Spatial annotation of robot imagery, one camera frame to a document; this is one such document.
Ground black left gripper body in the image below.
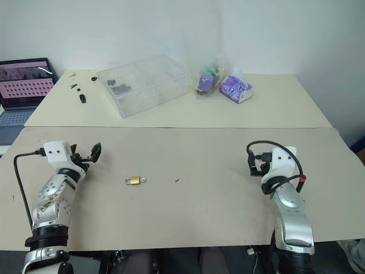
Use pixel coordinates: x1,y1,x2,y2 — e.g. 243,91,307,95
70,152,92,172

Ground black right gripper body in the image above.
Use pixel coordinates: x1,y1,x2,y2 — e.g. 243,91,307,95
255,159,271,177

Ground black parts inside drawer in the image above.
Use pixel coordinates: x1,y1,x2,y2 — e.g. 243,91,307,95
106,78,132,95

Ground purple tissue pack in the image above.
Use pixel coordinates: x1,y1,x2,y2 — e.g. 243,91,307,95
218,67,255,104

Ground clear plastic drawer box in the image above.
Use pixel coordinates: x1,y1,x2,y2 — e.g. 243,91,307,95
96,54,190,119

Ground open laptop with pink screen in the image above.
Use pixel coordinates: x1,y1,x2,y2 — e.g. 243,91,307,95
0,57,58,147

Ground clear bag of colourful toys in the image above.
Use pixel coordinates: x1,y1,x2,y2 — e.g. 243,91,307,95
193,56,229,100

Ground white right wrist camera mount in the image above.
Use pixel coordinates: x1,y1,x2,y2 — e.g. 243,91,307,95
261,146,298,184

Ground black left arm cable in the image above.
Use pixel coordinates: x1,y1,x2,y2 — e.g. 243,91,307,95
13,148,46,227

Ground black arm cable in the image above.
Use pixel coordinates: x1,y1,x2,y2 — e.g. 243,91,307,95
246,140,306,194
13,148,46,227

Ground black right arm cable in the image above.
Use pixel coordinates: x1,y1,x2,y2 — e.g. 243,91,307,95
246,140,306,194

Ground white plug with cable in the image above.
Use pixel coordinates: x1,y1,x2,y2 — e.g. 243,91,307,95
246,247,262,274

